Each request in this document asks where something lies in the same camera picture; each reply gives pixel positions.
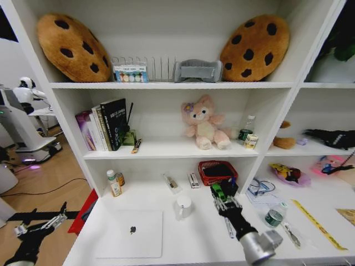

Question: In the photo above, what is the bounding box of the red panel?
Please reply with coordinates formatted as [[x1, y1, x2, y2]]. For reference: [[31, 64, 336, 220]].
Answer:
[[67, 188, 99, 237]]

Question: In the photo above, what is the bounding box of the white round bin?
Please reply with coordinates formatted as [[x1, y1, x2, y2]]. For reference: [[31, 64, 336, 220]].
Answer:
[[0, 163, 19, 195]]

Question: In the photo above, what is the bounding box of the toy bouquet purple wrap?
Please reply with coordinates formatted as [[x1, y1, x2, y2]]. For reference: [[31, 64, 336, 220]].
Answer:
[[268, 162, 312, 187]]

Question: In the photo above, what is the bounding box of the brown plush toy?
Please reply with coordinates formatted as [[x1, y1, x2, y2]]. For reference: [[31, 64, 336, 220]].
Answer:
[[272, 120, 297, 150]]

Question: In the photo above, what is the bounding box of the packaged metal cutlery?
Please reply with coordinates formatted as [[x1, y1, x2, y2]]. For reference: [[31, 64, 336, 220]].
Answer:
[[282, 221, 302, 249]]

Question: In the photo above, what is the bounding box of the black fabric item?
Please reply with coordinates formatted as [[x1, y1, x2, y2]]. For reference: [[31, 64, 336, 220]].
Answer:
[[303, 128, 355, 151]]

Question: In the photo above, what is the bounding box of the green toy car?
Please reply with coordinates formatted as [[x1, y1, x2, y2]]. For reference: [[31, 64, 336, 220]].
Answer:
[[210, 182, 229, 201]]

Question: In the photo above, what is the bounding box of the white humanoid robot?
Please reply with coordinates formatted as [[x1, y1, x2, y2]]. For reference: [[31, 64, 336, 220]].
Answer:
[[12, 76, 47, 115]]

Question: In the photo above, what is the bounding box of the blue lanyard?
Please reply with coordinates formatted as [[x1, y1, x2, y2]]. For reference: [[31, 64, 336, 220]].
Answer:
[[247, 178, 277, 198]]

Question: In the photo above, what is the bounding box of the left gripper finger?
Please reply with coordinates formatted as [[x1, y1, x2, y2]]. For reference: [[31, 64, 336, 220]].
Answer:
[[38, 201, 69, 231], [8, 209, 38, 237]]

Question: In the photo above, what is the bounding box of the white book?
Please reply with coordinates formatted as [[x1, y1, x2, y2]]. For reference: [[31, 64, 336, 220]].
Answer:
[[88, 112, 104, 152]]

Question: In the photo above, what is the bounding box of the clear water bottle green label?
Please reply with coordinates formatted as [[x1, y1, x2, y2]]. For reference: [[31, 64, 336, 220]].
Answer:
[[236, 115, 256, 145], [264, 202, 289, 229]]

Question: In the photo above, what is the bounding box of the white mug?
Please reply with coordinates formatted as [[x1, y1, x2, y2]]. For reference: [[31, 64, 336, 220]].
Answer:
[[174, 195, 194, 222]]

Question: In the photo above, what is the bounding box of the black item in basket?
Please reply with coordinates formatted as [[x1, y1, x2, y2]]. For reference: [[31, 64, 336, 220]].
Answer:
[[204, 165, 234, 178]]

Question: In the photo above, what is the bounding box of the brown snack sachet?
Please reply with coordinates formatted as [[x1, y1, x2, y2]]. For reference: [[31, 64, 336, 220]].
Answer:
[[130, 138, 143, 155]]

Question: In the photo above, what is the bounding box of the pink plush toy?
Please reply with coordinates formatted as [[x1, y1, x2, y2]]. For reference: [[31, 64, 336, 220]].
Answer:
[[181, 94, 232, 151]]

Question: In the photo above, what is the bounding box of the green plant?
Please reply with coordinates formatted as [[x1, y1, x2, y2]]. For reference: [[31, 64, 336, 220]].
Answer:
[[318, 15, 355, 62]]

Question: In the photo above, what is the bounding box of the clear packaged tool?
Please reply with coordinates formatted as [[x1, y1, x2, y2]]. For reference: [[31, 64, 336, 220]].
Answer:
[[161, 173, 181, 194]]

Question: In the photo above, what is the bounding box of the tea bottle green cap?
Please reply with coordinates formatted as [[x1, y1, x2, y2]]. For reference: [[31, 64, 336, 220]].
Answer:
[[106, 169, 123, 198]]

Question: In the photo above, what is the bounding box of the yellow measuring tape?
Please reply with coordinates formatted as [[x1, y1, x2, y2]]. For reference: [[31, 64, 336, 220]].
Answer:
[[290, 198, 349, 252]]

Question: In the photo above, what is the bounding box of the white laptop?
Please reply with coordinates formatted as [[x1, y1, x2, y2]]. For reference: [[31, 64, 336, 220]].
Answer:
[[95, 209, 164, 259]]

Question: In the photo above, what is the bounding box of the box with coloured dots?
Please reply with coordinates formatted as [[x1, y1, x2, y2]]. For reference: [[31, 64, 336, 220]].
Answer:
[[113, 62, 150, 83]]

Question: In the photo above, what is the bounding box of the green box with black stick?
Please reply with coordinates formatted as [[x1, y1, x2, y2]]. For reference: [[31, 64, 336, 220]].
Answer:
[[121, 103, 138, 147]]

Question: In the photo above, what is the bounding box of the red plastic basket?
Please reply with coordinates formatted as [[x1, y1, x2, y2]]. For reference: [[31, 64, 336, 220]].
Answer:
[[197, 160, 239, 187]]

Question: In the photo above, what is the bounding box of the cream book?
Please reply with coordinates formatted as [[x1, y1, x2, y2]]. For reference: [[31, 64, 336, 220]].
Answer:
[[91, 104, 113, 152]]

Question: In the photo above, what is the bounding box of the black book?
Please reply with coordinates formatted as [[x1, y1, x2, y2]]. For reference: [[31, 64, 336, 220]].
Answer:
[[100, 98, 129, 152]]

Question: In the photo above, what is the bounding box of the brown cookie plush pillow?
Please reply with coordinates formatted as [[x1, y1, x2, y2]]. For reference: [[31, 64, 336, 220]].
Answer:
[[219, 14, 291, 83], [37, 13, 113, 83]]

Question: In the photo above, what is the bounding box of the purple and white box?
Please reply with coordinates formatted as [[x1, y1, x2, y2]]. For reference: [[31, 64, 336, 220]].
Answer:
[[75, 110, 97, 152]]

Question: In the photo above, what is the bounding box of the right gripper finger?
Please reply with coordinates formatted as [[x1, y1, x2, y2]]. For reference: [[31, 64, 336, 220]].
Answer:
[[225, 194, 243, 211], [212, 193, 229, 213]]

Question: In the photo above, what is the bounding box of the white wheeled machine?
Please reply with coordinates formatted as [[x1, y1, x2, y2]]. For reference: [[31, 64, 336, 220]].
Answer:
[[0, 88, 63, 165]]

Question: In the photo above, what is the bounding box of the clear plastic sleeve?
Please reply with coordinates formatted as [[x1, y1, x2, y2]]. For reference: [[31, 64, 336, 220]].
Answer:
[[246, 190, 281, 212]]

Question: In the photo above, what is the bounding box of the black pen holder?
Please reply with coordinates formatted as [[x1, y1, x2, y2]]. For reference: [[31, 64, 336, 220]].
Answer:
[[221, 178, 240, 197]]

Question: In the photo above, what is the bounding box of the metal wire file rack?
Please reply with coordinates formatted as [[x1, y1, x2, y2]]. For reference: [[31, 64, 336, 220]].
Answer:
[[111, 55, 179, 83]]

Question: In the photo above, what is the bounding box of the pink packaged item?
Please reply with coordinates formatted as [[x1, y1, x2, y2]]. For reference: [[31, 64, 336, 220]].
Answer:
[[311, 155, 355, 176]]

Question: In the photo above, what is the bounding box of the black floor cable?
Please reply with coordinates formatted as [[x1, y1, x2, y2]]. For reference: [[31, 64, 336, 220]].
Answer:
[[0, 177, 89, 198]]

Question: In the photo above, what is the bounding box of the white shelf unit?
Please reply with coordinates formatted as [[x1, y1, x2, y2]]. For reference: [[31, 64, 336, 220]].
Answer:
[[0, 0, 355, 201]]

